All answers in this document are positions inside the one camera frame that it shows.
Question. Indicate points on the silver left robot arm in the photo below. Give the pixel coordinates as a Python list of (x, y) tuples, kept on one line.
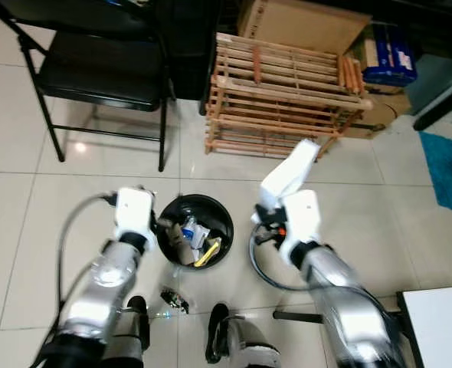
[(103, 299)]

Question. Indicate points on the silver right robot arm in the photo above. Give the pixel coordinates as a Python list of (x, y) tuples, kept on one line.
[(356, 314)]

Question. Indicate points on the black round rubbish bin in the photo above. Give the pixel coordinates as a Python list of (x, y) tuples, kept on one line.
[(214, 215)]

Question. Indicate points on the yellow trash piece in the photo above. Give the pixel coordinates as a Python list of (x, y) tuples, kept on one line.
[(208, 253)]

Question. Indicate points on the white blue trash carton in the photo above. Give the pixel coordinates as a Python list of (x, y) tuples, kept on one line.
[(194, 230)]

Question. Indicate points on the grey robot right foot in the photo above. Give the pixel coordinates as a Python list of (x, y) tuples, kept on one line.
[(257, 349)]

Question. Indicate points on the wooden slatted rack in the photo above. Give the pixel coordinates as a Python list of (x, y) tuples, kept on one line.
[(280, 92)]

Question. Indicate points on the flat brown cardboard box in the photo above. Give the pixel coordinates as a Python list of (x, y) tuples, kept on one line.
[(383, 115)]

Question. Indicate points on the teal floor mat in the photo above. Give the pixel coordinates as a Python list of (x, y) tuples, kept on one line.
[(448, 169)]

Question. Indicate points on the large brown cardboard box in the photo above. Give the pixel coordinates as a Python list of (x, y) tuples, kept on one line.
[(302, 27)]

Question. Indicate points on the blue printed box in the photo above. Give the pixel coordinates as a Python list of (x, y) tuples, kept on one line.
[(391, 57)]

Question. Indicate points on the black folding chair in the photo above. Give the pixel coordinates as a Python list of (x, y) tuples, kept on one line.
[(103, 73)]

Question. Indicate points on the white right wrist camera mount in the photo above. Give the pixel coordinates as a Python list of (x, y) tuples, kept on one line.
[(302, 215)]

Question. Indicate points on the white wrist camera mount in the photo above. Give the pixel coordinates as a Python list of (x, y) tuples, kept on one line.
[(302, 215), (134, 213)]

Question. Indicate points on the black table leg frame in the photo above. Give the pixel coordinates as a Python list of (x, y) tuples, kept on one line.
[(302, 314)]

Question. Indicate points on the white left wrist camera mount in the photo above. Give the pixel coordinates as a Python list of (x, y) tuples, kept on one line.
[(134, 213)]

